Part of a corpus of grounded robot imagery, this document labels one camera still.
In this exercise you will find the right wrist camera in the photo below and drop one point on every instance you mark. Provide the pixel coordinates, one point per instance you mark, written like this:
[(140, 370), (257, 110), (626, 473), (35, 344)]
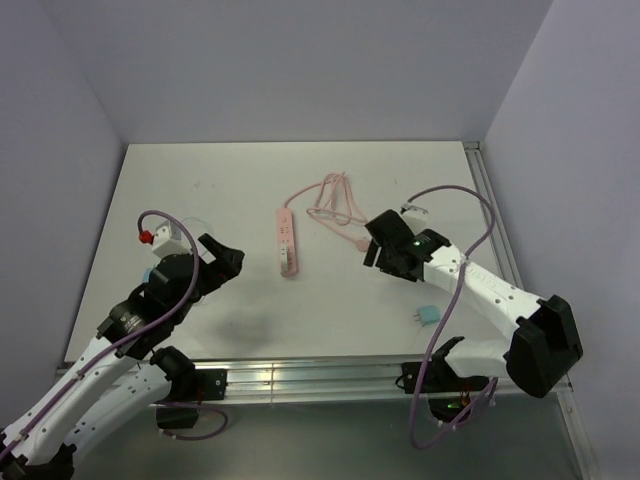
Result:
[(415, 217)]

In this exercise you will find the blue plug adapter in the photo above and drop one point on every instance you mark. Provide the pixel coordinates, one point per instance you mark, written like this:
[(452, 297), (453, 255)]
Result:
[(147, 275)]

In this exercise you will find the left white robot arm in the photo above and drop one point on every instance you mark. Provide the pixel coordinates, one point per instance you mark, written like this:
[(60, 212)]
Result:
[(124, 368)]

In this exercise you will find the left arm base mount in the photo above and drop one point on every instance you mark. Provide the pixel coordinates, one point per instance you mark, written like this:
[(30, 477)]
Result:
[(200, 385)]

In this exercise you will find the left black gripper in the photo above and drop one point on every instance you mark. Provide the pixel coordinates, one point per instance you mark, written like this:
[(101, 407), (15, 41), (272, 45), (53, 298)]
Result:
[(227, 262)]

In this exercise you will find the pink power strip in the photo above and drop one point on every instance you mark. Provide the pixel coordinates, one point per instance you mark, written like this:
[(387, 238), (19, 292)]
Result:
[(286, 242)]

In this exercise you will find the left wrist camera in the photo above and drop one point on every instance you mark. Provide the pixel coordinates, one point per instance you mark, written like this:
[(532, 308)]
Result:
[(167, 240)]

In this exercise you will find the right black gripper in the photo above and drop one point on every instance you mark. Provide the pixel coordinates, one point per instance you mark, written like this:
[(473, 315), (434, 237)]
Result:
[(386, 267)]

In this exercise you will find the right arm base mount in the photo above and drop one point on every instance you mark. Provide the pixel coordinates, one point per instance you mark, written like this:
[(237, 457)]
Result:
[(448, 393)]

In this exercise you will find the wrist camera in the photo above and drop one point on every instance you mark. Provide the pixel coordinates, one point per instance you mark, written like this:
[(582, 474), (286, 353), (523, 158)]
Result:
[(167, 240), (415, 217)]

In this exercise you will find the teal plug adapter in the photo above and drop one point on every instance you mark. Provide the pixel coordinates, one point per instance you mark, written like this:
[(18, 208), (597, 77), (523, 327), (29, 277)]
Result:
[(427, 315)]

